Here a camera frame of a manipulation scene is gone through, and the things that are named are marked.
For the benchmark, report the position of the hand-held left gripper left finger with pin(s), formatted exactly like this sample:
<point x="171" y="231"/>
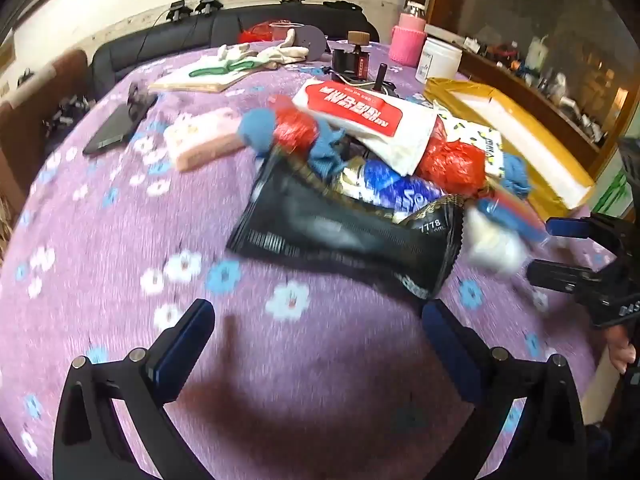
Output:
<point x="185" y="345"/>

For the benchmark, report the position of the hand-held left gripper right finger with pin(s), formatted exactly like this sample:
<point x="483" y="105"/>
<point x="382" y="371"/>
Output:
<point x="450" y="350"/>

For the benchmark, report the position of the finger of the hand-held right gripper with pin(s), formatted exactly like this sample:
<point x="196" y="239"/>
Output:
<point x="557" y="275"/>
<point x="567" y="226"/>

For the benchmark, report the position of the white fluffy sock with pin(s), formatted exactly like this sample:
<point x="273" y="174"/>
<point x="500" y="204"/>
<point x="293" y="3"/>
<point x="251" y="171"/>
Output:
<point x="492" y="245"/>

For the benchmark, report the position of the blue knit cloth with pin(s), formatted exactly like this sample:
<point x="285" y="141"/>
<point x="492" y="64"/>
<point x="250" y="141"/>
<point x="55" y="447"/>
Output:
<point x="255" y="127"/>
<point x="515" y="175"/>

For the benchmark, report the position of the yellow cardboard box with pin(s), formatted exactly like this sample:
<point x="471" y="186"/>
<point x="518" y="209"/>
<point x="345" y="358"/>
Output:
<point x="540" y="125"/>

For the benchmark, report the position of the lemon print tissue pack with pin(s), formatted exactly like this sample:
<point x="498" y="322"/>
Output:
<point x="480" y="145"/>

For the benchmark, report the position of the red plastic bag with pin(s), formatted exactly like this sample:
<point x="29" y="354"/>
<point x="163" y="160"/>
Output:
<point x="450" y="165"/>
<point x="254" y="33"/>
<point x="295" y="130"/>

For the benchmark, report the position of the black snack packet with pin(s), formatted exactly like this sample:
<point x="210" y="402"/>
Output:
<point x="340" y="230"/>

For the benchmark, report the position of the blue white tissue roll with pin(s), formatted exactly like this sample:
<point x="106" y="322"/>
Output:
<point x="400" y="185"/>

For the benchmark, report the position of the pink tissue pack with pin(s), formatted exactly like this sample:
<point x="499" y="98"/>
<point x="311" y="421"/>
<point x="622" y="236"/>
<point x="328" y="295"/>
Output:
<point x="200" y="140"/>

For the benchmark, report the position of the white packet red label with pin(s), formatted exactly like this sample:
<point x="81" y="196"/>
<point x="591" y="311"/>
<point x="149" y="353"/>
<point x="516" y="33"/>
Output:
<point x="350" y="107"/>

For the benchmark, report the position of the person's right hand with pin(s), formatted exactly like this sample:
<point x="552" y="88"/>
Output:
<point x="621" y="347"/>

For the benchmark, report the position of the purple floral tablecloth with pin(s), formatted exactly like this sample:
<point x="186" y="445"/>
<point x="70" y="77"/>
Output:
<point x="125" y="220"/>

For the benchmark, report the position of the row of small shelf clutter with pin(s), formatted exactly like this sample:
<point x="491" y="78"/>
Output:
<point x="545" y="75"/>

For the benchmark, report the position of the white plastic jar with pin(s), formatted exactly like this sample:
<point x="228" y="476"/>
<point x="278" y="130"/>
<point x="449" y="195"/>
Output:
<point x="440" y="60"/>

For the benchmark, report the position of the black smartphone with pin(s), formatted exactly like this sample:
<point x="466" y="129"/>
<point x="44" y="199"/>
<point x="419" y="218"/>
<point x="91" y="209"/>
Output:
<point x="110" y="130"/>

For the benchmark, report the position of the wooden display cabinet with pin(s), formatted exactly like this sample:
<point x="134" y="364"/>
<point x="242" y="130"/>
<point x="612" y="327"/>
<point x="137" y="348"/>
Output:
<point x="500" y="5"/>

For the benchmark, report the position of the glass bottle pink knit sleeve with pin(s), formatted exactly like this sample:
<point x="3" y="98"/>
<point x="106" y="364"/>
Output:
<point x="407" y="35"/>

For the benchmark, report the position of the pile of black gadgets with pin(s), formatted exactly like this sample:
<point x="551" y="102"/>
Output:
<point x="67" y="112"/>

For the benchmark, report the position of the dark brown medicine bottle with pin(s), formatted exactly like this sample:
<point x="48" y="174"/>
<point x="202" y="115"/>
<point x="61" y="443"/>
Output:
<point x="352" y="57"/>

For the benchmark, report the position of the white glove green cuff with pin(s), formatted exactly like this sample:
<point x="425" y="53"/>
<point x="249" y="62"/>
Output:
<point x="230" y="62"/>

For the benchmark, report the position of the black leather sofa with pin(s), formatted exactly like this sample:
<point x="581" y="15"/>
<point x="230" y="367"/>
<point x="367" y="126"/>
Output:
<point x="165" y="40"/>

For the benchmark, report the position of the plain white glove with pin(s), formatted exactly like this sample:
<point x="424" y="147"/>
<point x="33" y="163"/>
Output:
<point x="290" y="50"/>

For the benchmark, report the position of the grey round disc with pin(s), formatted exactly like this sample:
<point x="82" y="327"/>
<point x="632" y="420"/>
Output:
<point x="314" y="40"/>

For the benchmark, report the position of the red plastic bag on sofa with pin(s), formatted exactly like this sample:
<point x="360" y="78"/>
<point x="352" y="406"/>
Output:
<point x="254" y="33"/>

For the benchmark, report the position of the clear plastic cup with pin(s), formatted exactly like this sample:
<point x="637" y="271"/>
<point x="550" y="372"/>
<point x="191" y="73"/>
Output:
<point x="285" y="27"/>

